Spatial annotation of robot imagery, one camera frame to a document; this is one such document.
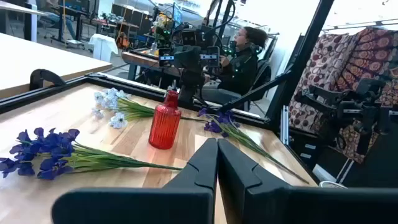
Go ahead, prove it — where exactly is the small purple flower bunch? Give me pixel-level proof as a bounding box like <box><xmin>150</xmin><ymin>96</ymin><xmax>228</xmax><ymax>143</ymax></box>
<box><xmin>197</xmin><ymin>107</ymin><xmax>310</xmax><ymax>185</ymax></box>

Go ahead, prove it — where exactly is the black background robot rig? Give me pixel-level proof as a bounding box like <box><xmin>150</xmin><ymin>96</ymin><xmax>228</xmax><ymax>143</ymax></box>
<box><xmin>154</xmin><ymin>18</ymin><xmax>237</xmax><ymax>106</ymax></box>

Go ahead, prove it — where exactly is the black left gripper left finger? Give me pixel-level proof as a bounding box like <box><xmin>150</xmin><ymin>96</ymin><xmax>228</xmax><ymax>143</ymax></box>
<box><xmin>51</xmin><ymin>138</ymin><xmax>219</xmax><ymax>224</ymax></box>

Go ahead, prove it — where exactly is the white table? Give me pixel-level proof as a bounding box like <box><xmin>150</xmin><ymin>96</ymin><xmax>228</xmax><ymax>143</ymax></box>
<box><xmin>0</xmin><ymin>1</ymin><xmax>47</xmax><ymax>43</ymax></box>

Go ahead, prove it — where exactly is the black curved chair back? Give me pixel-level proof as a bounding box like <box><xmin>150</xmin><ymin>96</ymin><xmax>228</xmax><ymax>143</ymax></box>
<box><xmin>29</xmin><ymin>68</ymin><xmax>67</xmax><ymax>91</ymax></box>

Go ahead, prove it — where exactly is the maroon circle-patterned cloth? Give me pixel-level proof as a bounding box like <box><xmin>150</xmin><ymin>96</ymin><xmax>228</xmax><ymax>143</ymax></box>
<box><xmin>288</xmin><ymin>32</ymin><xmax>358</xmax><ymax>134</ymax></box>

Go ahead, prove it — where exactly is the light wood desk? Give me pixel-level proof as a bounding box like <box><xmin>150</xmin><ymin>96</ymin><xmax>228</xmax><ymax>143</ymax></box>
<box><xmin>0</xmin><ymin>32</ymin><xmax>113</xmax><ymax>100</ymax></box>

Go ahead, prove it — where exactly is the wooden background workbench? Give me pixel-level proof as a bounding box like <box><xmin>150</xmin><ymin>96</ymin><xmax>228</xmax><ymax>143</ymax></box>
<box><xmin>121</xmin><ymin>49</ymin><xmax>183</xmax><ymax>82</ymax></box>

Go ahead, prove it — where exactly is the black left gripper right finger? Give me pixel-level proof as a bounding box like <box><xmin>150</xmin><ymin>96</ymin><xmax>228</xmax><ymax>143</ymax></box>
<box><xmin>218</xmin><ymin>138</ymin><xmax>398</xmax><ymax>224</ymax></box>

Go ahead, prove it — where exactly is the white flower bunch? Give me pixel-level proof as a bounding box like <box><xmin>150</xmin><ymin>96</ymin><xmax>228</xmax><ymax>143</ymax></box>
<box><xmin>91</xmin><ymin>87</ymin><xmax>208</xmax><ymax>130</ymax></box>

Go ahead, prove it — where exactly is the red ribbed glass vase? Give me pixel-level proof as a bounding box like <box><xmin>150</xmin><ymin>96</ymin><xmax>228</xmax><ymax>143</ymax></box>
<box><xmin>148</xmin><ymin>90</ymin><xmax>182</xmax><ymax>150</ymax></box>

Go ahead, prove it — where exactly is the white draped cloth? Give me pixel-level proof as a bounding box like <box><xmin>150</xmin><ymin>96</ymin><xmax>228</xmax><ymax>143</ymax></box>
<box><xmin>88</xmin><ymin>33</ymin><xmax>119</xmax><ymax>63</ymax></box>

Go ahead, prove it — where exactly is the orange mandala-patterned cloth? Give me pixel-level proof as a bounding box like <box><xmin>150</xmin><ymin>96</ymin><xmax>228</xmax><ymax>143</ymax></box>
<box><xmin>337</xmin><ymin>27</ymin><xmax>398</xmax><ymax>164</ymax></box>

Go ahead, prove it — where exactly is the large purple flower bunch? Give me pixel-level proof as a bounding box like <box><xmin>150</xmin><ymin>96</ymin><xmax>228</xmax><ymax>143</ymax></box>
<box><xmin>0</xmin><ymin>126</ymin><xmax>183</xmax><ymax>180</ymax></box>

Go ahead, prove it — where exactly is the black aluminium table frame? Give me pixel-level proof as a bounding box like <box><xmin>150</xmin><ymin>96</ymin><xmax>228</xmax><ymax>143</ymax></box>
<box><xmin>0</xmin><ymin>0</ymin><xmax>335</xmax><ymax>131</ymax></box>

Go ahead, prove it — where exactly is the person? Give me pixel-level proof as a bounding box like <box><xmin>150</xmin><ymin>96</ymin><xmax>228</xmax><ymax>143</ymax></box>
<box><xmin>201</xmin><ymin>26</ymin><xmax>270</xmax><ymax>105</ymax></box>

